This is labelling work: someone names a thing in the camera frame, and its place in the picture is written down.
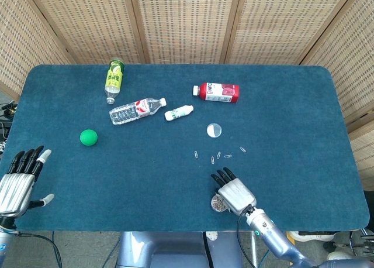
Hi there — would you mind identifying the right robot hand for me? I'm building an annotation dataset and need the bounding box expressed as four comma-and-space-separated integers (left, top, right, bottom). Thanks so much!
210, 166, 258, 217

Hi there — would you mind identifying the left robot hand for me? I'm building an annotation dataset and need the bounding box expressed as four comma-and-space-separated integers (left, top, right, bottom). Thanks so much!
0, 145, 56, 218

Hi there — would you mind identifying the round clear plastic lid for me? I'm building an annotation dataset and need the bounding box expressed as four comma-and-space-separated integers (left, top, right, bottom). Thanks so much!
206, 123, 223, 139

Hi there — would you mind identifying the round clear paper clip container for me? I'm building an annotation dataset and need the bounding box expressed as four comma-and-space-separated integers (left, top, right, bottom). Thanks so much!
210, 193, 228, 212

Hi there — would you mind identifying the metal table leg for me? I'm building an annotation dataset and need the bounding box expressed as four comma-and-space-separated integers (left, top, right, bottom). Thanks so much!
250, 231, 259, 268

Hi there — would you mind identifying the blue-grey robot torso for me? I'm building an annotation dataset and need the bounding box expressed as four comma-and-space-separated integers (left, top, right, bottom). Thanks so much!
116, 231, 243, 268

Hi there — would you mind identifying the white sneaker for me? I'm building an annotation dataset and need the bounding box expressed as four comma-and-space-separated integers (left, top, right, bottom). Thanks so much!
326, 251, 352, 262
288, 231, 337, 242

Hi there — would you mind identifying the green ball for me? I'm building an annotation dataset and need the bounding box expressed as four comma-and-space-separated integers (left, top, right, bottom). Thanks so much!
79, 129, 99, 147

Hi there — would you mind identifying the blue felt table cover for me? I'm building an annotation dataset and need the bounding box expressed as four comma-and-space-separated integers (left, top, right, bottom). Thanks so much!
0, 64, 370, 232

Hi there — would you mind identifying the small white bottle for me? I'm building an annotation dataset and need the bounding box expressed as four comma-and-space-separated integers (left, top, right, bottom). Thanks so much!
164, 104, 195, 122

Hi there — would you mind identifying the red juice bottle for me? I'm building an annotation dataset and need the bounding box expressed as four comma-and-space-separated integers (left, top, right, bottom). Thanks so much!
192, 82, 240, 104

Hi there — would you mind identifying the clear water bottle red label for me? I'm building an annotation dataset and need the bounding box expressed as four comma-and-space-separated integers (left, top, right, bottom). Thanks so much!
109, 97, 168, 126

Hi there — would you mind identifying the yellow-green label drink bottle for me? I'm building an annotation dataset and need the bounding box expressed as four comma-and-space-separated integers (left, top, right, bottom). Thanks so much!
104, 57, 126, 105

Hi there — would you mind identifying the bamboo folding screen panel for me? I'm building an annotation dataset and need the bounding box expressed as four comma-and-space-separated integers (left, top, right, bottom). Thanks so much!
224, 0, 363, 66
300, 0, 374, 190
128, 0, 244, 65
25, 0, 150, 66
0, 0, 74, 101

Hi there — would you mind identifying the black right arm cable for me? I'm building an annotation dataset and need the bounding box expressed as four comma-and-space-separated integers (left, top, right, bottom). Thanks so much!
236, 205, 258, 268

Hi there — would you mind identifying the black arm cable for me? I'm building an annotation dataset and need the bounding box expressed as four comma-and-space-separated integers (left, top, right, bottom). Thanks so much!
13, 232, 63, 268
236, 205, 258, 268

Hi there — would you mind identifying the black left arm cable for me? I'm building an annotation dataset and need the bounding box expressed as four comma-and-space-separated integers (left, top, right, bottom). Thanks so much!
13, 232, 63, 268

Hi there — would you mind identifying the blue floor cable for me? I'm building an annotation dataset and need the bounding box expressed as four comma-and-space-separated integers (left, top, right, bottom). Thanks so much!
51, 231, 60, 268
259, 249, 271, 267

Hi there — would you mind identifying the black equipment with cables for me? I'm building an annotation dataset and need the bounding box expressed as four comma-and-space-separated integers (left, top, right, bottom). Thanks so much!
0, 102, 19, 152

